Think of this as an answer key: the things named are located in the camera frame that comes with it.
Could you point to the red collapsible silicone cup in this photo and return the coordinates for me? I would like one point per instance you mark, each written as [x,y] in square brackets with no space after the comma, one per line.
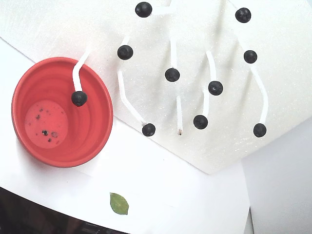
[48,80]

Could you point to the dark blueberry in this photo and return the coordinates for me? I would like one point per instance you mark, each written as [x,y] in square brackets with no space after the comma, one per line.
[259,130]
[79,98]
[215,88]
[143,9]
[125,52]
[148,129]
[243,15]
[200,122]
[250,56]
[172,74]

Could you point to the white foam board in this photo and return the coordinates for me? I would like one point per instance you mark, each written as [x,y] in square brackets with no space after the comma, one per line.
[226,151]

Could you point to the green leaf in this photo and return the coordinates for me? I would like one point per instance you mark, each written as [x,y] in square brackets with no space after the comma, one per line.
[118,203]

